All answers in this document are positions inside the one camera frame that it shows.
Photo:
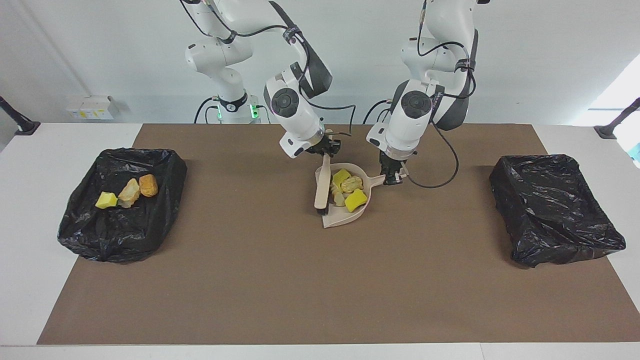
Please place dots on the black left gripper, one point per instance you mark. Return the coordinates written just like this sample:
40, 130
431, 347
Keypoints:
394, 164

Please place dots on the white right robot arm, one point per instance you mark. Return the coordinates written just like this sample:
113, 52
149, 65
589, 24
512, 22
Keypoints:
295, 115

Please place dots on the beige plastic dustpan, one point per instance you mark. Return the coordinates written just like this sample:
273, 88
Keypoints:
345, 217

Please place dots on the beige brush black bristles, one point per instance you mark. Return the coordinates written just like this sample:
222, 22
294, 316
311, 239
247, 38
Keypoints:
322, 185

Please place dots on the light blue object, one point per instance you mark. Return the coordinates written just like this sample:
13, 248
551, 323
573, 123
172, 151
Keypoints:
636, 152

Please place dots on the yellow sponge green backing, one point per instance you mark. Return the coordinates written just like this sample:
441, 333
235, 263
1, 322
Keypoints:
106, 200

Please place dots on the black clamp stand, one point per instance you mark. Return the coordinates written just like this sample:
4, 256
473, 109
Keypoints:
27, 127
607, 131

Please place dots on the white wall socket box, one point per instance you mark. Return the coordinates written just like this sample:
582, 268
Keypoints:
90, 107

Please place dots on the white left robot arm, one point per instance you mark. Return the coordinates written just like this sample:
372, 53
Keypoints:
415, 125

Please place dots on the beige scrap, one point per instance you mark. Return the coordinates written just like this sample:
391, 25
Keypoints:
339, 197
353, 184

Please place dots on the brown table mat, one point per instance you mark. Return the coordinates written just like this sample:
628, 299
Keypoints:
320, 300

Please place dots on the black bag lined bin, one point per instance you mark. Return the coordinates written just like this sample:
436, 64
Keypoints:
550, 210
130, 235

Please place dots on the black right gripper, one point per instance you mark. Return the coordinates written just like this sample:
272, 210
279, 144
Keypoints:
327, 141

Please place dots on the yellow sponge piece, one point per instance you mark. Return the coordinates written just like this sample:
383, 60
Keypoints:
356, 200
341, 177

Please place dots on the brown bread roll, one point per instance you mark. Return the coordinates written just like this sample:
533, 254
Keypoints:
148, 185

